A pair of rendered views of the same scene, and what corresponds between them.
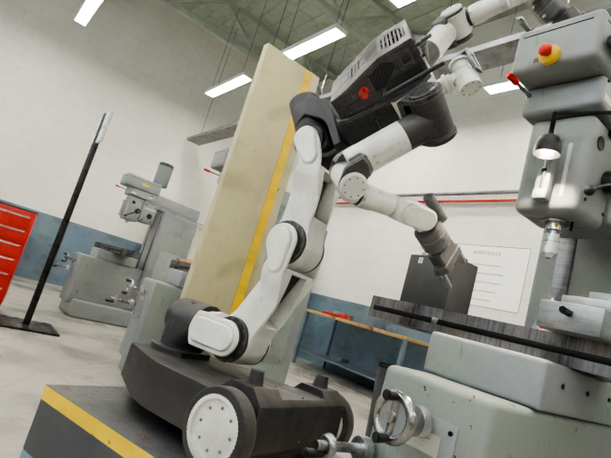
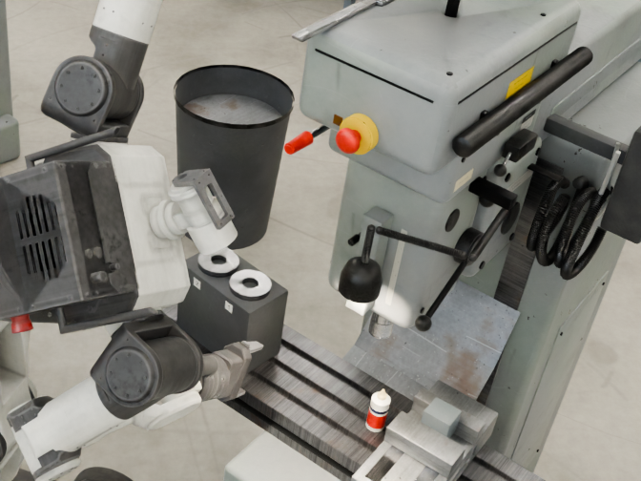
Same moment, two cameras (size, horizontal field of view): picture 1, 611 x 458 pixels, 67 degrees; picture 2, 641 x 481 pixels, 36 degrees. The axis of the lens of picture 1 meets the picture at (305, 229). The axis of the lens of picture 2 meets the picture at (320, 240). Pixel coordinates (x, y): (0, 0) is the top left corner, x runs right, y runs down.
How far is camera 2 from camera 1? 1.68 m
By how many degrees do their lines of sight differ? 52
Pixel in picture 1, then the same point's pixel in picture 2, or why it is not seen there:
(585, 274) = not seen: hidden behind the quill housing
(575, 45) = (402, 141)
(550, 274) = not seen: hidden behind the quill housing
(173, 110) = not seen: outside the picture
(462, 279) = (264, 325)
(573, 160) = (405, 260)
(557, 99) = (383, 158)
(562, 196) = (389, 306)
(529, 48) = (326, 83)
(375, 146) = (75, 440)
